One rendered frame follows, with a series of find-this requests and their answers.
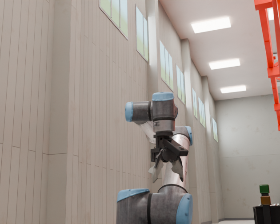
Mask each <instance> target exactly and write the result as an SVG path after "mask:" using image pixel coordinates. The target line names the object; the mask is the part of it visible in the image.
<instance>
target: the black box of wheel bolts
mask: <svg viewBox="0 0 280 224"><path fill-rule="evenodd" d="M270 209H271V218H272V224H280V205H279V204H271V205H270ZM253 212H254V221H255V224H264V213H263V205H261V204H259V205H258V206H255V207H253Z"/></svg>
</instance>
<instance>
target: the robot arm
mask: <svg viewBox="0 0 280 224"><path fill-rule="evenodd" d="M174 98H175V97H174V94H173V93H172V92H157V93H154V94H153V95H152V101H143V102H127V103H126V105H125V119H126V121H127V122H134V123H136V124H137V125H138V126H139V127H140V129H141V130H142V131H143V132H144V133H145V134H146V138H147V140H148V141H149V142H150V143H152V144H155V145H156V148H155V147H154V148H153V149H151V162H155V165H154V166H153V167H151V168H150V169H149V171H148V172H149V173H150V174H152V182H153V183H154V182H155V181H156V180H157V179H158V175H159V173H160V170H161V168H163V166H164V164H163V162H165V163H167V164H166V169H165V175H164V182H163V186H161V187H160V188H159V190H158V192H157V193H150V191H149V189H147V188H138V189H126V190H121V191H119V192H118V196H117V205H116V224H191V222H192V213H193V208H192V207H193V199H192V195H191V194H189V193H188V191H187V190H186V178H187V168H188V152H189V146H192V130H191V127H189V126H175V119H176V117H177V115H178V107H177V105H176V104H175V103H174Z"/></svg>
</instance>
